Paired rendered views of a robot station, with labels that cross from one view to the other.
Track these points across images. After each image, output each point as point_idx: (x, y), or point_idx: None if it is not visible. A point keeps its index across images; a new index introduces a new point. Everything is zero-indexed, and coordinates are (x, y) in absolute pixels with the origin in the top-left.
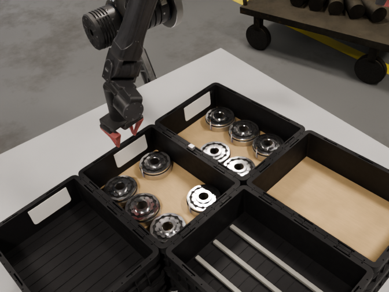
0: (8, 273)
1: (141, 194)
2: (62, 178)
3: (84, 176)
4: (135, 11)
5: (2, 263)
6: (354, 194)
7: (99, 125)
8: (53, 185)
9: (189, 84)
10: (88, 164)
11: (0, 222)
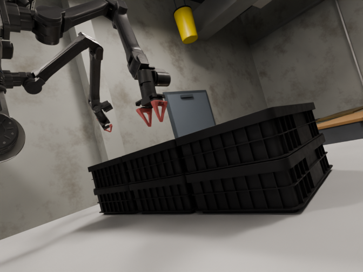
0: (294, 104)
1: None
2: (112, 262)
3: None
4: (134, 36)
5: (289, 104)
6: None
7: (154, 98)
8: (124, 263)
9: (12, 245)
10: (162, 142)
11: (246, 115)
